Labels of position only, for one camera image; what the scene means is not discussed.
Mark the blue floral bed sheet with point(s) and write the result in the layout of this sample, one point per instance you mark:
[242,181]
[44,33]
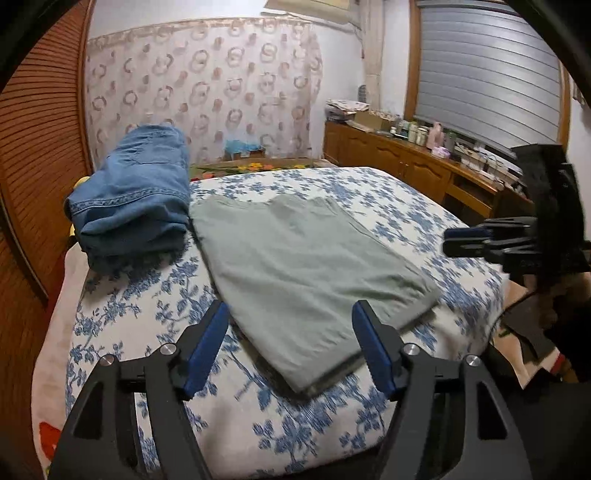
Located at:
[415,207]

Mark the person's right hand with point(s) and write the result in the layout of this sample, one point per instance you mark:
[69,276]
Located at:
[565,295]

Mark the wooden louvred wardrobe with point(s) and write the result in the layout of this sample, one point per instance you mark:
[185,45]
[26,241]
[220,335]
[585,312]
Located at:
[41,138]

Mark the pink tissue box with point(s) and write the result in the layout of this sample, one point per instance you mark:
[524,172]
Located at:
[441,152]

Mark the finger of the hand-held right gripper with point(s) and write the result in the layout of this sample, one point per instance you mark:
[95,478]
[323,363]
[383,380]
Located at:
[466,234]
[471,250]

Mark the open cardboard box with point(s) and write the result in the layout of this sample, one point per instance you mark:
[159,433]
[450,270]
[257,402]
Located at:
[369,121]

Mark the grey pants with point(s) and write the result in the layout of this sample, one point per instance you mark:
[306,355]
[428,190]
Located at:
[300,277]

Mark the pink bottle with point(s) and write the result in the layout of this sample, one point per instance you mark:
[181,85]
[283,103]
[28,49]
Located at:
[436,136]

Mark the folded patterned cloth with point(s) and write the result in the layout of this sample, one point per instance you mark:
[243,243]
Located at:
[346,106]

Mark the beige air conditioner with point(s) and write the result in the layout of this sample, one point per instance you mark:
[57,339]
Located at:
[314,9]

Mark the long wooden cabinet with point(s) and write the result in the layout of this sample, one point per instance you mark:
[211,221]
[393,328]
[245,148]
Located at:
[392,157]

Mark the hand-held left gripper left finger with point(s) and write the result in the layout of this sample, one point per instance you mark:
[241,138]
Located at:
[207,350]

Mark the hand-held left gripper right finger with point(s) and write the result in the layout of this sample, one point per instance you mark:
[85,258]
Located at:
[374,350]

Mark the grey window blind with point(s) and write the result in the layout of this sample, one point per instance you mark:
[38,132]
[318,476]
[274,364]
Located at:
[485,78]

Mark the wooden window frame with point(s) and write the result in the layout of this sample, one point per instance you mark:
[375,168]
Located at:
[412,60]

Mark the row of white bottles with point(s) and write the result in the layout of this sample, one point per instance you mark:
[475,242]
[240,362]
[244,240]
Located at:
[411,134]

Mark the beige tied window curtain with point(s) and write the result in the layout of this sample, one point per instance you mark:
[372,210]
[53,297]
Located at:
[374,46]

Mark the folded blue jeans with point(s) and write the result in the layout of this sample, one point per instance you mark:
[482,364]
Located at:
[134,194]

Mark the circle patterned sheer curtain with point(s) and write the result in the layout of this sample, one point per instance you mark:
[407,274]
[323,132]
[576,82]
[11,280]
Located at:
[221,83]

